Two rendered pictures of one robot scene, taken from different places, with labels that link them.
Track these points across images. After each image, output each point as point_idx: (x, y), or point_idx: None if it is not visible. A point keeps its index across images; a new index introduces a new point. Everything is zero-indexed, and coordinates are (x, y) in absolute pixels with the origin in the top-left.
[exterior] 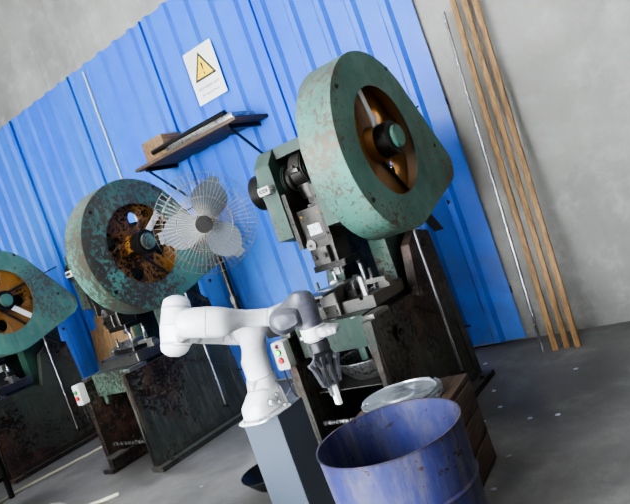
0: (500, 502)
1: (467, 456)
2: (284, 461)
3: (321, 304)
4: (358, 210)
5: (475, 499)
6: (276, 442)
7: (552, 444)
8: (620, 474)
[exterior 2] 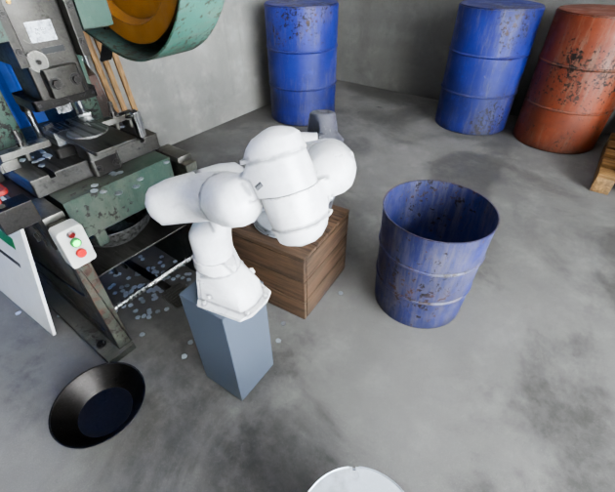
0: None
1: (449, 204)
2: (260, 327)
3: (90, 156)
4: (206, 13)
5: (449, 226)
6: (256, 313)
7: None
8: (350, 212)
